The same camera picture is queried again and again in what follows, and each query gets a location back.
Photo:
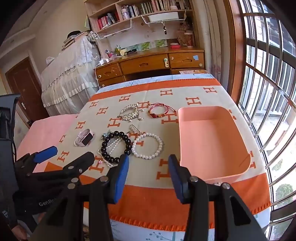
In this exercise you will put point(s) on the light blue bed sheet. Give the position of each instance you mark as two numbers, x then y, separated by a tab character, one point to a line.
155	79

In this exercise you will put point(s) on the pink plastic tray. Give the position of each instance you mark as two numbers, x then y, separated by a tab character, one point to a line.
211	145

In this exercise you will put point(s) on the silver rhinestone hair claw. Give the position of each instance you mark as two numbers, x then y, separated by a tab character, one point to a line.
130	112

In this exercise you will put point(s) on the beige curtain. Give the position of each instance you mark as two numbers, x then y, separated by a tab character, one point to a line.
213	35

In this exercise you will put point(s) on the orange beige H blanket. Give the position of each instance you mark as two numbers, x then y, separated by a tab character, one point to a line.
148	199

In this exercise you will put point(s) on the metal window grille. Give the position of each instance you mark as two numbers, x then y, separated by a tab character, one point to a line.
267	102

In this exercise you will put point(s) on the brown wooden door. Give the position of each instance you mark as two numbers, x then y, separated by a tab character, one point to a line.
22	79

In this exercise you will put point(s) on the pink smart watch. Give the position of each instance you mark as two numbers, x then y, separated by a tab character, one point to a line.
84	138

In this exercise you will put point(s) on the wooden desk with drawers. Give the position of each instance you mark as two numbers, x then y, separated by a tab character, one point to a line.
150	63

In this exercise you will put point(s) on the wooden bookshelf with books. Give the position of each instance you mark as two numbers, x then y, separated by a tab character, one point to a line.
103	15

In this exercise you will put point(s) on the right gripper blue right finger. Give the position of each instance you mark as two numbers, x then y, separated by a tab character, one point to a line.
191	190

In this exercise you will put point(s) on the white lace covered furniture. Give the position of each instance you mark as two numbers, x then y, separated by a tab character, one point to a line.
69	80

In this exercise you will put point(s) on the orange magazine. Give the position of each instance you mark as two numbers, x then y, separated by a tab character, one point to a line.
193	72

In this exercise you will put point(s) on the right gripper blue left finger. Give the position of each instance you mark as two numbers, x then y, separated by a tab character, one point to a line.
106	190

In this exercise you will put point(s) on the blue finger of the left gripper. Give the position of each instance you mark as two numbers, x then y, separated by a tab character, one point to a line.
73	170
27	163

